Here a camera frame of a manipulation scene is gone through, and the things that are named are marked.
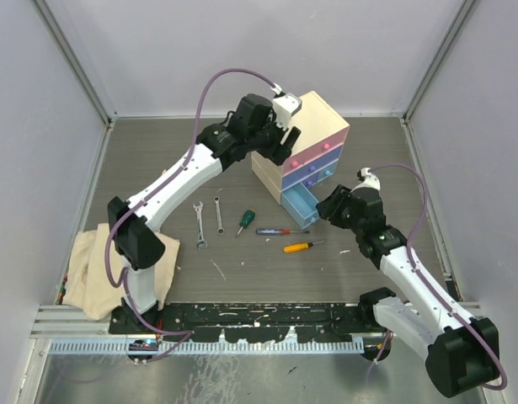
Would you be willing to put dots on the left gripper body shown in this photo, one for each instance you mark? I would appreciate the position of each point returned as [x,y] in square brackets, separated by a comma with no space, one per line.
[269,143]

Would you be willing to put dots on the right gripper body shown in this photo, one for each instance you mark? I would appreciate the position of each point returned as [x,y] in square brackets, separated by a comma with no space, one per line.
[343,217]

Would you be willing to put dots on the light blue drawer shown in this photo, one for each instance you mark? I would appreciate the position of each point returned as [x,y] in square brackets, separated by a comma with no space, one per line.
[300,203]
[327,171]

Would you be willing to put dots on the cream drawer cabinet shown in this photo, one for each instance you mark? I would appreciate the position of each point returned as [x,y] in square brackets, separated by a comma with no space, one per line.
[316,121]

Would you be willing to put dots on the large pink drawer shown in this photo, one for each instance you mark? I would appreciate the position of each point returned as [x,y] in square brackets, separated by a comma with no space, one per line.
[327,144]

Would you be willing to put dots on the wide purple drawer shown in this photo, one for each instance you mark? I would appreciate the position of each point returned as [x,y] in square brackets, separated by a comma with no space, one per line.
[314,166]

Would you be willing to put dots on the orange handled screwdriver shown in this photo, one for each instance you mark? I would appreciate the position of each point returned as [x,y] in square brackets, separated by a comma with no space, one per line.
[295,248]

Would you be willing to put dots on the red blue handled screwdriver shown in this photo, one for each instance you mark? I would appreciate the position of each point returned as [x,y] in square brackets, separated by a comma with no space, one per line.
[278,232]

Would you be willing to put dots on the green handled screwdriver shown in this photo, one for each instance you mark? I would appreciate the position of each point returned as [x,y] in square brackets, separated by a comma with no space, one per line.
[247,219]

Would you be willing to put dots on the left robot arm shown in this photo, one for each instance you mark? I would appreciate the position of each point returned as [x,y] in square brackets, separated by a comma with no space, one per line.
[257,125]

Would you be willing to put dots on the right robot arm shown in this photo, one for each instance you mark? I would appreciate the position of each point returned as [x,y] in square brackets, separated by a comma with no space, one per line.
[460,352]

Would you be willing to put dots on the small pink drawer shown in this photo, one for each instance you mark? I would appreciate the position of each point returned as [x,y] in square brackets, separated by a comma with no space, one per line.
[292,164]

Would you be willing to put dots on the small purple drawer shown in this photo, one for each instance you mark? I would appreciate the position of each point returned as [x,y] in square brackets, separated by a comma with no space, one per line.
[310,181]

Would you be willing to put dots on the silver ratchet combination wrench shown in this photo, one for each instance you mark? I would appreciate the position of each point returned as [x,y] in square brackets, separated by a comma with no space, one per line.
[220,228]

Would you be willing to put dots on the silver open end wrench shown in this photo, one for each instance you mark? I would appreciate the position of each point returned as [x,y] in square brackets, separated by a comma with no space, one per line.
[201,243]

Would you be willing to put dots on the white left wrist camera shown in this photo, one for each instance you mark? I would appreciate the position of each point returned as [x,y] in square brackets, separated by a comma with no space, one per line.
[285,106]

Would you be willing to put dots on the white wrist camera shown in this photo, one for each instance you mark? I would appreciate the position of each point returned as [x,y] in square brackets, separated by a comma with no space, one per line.
[285,106]
[368,180]

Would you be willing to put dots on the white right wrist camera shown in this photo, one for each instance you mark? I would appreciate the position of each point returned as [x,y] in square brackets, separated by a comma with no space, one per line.
[368,180]

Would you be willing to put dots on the slotted cable duct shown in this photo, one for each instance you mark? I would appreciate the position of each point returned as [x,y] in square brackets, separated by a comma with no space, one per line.
[120,346]

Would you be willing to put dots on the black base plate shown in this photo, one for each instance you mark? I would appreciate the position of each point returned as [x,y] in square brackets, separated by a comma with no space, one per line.
[261,323]

